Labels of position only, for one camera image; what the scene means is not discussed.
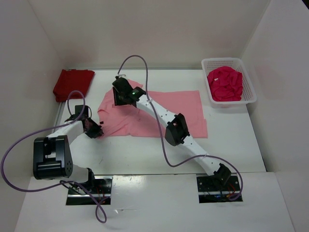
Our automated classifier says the light pink t-shirt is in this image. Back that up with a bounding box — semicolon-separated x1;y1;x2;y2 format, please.
97;78;209;139

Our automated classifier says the dark red t-shirt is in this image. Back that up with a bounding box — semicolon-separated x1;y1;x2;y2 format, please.
53;69;95;102

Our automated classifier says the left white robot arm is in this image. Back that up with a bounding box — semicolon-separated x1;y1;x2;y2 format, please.
33;117;103;193

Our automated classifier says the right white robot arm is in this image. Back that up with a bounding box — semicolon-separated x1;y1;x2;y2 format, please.
112;85;231;190

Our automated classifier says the magenta t-shirt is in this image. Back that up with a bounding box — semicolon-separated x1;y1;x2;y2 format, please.
207;66;243;102

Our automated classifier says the white plastic basket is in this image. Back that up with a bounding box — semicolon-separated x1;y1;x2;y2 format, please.
201;58;257;108

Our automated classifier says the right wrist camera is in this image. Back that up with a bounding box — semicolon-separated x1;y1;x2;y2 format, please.
112;77;146;101

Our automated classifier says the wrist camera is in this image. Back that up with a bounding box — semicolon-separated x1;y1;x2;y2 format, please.
112;77;146;101
65;105;92;122

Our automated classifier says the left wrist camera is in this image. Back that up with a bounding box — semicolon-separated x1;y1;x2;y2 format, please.
65;105;92;122

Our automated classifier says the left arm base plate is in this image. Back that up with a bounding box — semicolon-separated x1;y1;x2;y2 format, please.
66;175;113;206

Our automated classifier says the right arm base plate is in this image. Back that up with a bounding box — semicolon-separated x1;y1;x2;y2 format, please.
197;175;243;203

